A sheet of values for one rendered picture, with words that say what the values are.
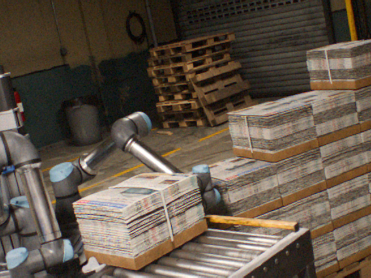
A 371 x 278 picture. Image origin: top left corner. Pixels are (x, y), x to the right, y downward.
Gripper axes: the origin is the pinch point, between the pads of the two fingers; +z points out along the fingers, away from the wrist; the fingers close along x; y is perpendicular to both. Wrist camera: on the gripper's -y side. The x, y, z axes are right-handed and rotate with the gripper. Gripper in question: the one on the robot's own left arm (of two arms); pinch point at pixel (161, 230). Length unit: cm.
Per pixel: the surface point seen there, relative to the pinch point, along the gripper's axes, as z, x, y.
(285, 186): -82, 5, -10
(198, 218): 1.3, 23.2, 7.4
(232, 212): -52, -6, -12
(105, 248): 34.4, 7.7, 7.4
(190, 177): 1.4, 23.6, 23.4
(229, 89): -573, -426, -37
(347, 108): -126, 21, 19
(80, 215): 35.1, -1.9, 19.3
